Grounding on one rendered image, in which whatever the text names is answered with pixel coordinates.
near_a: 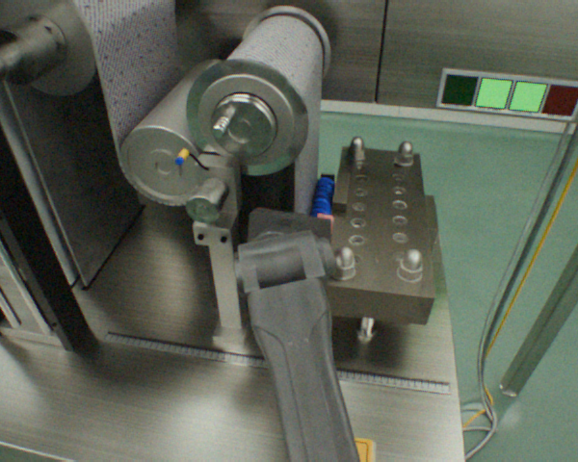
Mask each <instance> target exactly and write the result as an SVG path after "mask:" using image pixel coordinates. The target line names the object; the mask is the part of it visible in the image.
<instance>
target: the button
mask: <svg viewBox="0 0 578 462"><path fill-rule="evenodd" d="M355 443H356V446H357V450H358V453H359V457H360V461H361V462H372V456H373V440H370V439H364V438H359V437H355Z"/></svg>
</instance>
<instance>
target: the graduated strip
mask: <svg viewBox="0 0 578 462"><path fill-rule="evenodd" d="M102 342H107V343H113V344H119V345H120V346H126V347H138V348H144V349H150V350H157V351H160V352H163V353H169V354H176V355H182V356H189V357H195V358H202V359H208V360H209V361H214V362H222V363H227V364H234V365H240V366H247V367H254V368H259V369H267V370H268V369H269V368H268V365H267V362H266V359H265V357H264V356H258V355H251V354H245V353H238V351H231V350H225V349H217V348H212V347H205V346H192V345H185V344H179V342H172V341H166V340H159V339H153V338H147V337H139V336H133V334H126V333H120V332H114V331H108V332H107V334H106V335H105V337H104V339H103V340H102ZM335 369H336V373H337V377H338V380H344V381H351V382H356V383H362V384H370V385H376V386H382V387H388V388H395V389H402V390H406V389H408V390H414V391H420V392H426V393H433V394H439V395H445V396H447V395H451V392H450V388H451V383H450V382H449V381H444V382H442V381H436V380H430V379H423V378H416V377H410V376H403V375H397V374H394V375H391V374H383V373H377V372H366V371H358V370H351V369H345V368H338V367H335Z"/></svg>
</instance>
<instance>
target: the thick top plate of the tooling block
mask: <svg viewBox="0 0 578 462"><path fill-rule="evenodd" d="M348 152H349V146H342V151H341V158H340V164H339V169H338V171H341V172H342V173H350V174H351V181H350V188H349V197H348V205H347V212H340V211H332V213H331V215H332V216H333V229H332V240H331V248H332V251H333V256H335V252H336V250H337V249H338V248H339V247H341V246H347V247H349V248H350V249H351V250H352V251H353V253H354V259H355V277H354V278H352V279H351V280H346V281H341V280H337V279H335V278H334V277H332V276H331V277H329V278H326V287H327V299H328V305H329V309H330V313H331V314H337V315H345V316H353V317H360V318H367V319H375V320H383V321H396V322H404V323H411V324H418V325H424V324H427V323H428V320H429V317H430V314H431V311H432V309H433V305H434V299H435V296H434V278H433V268H432V258H431V249H430V239H429V230H428V220H427V211H426V200H425V192H424V181H423V172H422V164H421V153H413V152H412V164H411V166H408V167H402V165H399V164H397V163H396V162H395V158H396V157H397V152H398V151H390V150H379V149H378V148H366V147H364V156H365V158H364V160H362V161H358V162H356V161H352V160H350V159H348V158H347V153H348ZM411 249H416V250H418V251H419V252H420V253H421V255H422V278H421V281H420V282H418V283H416V284H407V283H404V282H402V281H401V280H400V279H399V278H398V277H397V274H396V271H397V268H398V267H399V266H400V261H401V260H402V259H403V256H404V254H405V253H406V252H408V251H409V250H411Z"/></svg>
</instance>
